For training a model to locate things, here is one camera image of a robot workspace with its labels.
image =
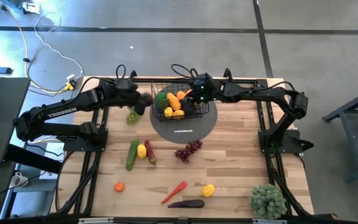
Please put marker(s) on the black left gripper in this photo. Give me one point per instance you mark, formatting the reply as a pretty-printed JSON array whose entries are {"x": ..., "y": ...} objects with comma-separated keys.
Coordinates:
[{"x": 127, "y": 92}]

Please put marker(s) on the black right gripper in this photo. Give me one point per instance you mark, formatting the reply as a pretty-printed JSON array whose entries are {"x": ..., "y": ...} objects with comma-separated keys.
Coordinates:
[{"x": 205, "y": 88}]

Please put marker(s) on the yellow lemon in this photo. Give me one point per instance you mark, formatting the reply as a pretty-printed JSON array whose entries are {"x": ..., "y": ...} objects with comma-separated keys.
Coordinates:
[
  {"x": 168, "y": 112},
  {"x": 141, "y": 151},
  {"x": 179, "y": 114}
]

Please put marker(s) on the orange mango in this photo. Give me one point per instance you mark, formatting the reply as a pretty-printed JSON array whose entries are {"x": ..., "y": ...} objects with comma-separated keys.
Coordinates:
[
  {"x": 174, "y": 101},
  {"x": 181, "y": 94},
  {"x": 189, "y": 91}
]

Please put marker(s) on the green grape bunch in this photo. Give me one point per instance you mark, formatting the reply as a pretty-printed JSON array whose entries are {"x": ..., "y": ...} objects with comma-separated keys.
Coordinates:
[{"x": 131, "y": 118}]

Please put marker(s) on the green avocado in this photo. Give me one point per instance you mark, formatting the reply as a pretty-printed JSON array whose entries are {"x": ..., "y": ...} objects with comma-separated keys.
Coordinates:
[{"x": 163, "y": 104}]

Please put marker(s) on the green lime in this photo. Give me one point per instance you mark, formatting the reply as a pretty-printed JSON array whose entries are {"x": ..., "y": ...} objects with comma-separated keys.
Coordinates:
[{"x": 161, "y": 96}]

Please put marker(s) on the dark red chili pepper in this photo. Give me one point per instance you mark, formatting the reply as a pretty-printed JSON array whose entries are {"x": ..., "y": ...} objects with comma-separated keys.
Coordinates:
[{"x": 149, "y": 151}]

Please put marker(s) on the green cucumber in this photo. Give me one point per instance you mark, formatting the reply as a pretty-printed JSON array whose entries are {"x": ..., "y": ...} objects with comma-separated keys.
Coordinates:
[{"x": 132, "y": 154}]

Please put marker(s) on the red grape bunch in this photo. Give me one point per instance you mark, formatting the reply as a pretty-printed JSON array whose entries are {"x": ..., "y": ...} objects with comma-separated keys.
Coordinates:
[{"x": 185, "y": 153}]

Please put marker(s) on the yellow bell pepper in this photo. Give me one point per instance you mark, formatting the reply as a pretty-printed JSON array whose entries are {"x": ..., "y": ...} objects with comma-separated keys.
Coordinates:
[{"x": 208, "y": 190}]

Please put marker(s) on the dark purple eggplant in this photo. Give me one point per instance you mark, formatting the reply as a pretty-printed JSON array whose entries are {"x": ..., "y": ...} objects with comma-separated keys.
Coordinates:
[{"x": 186, "y": 204}]

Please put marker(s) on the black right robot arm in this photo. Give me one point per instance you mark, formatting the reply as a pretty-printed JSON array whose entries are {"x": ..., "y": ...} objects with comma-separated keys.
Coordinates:
[{"x": 259, "y": 93}]

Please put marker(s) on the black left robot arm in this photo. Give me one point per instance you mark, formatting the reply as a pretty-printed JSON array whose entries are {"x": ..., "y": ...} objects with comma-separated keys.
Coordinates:
[{"x": 62, "y": 112}]

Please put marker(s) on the grey round mat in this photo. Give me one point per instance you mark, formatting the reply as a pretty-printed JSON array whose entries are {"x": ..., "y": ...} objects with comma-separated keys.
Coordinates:
[{"x": 166, "y": 132}]

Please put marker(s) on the black table clamp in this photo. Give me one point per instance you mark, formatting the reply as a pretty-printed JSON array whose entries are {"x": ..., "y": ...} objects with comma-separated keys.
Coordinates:
[
  {"x": 132, "y": 74},
  {"x": 227, "y": 73}
]

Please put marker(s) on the yellow plug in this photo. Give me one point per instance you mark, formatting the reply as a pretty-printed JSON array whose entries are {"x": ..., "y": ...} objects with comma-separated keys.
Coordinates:
[{"x": 69, "y": 85}]

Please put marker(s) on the white power adapter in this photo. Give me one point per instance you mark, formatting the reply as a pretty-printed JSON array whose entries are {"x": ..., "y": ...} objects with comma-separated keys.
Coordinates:
[{"x": 71, "y": 77}]

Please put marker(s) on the black support beam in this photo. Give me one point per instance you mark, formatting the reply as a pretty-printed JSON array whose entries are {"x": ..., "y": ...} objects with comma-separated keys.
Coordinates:
[{"x": 33, "y": 158}]

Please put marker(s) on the green artificial plant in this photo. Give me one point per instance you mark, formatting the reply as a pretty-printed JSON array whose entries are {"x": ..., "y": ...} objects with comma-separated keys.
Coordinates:
[{"x": 267, "y": 202}]

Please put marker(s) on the white mug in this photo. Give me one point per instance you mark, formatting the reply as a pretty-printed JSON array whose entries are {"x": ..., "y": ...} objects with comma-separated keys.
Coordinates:
[{"x": 17, "y": 180}]

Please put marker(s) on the white floor device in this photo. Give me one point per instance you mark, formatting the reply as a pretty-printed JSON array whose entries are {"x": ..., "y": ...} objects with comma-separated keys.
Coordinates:
[{"x": 31, "y": 7}]

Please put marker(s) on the blue grey metal cart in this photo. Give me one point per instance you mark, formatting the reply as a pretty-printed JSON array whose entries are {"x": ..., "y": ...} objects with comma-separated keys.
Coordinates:
[{"x": 353, "y": 143}]

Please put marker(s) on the black metal table frame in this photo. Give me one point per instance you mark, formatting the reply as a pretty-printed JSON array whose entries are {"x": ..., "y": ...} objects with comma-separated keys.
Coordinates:
[{"x": 272, "y": 174}]

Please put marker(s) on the silver metal bracket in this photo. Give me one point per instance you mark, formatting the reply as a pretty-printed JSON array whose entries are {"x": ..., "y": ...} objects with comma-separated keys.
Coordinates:
[
  {"x": 269, "y": 221},
  {"x": 95, "y": 220}
]

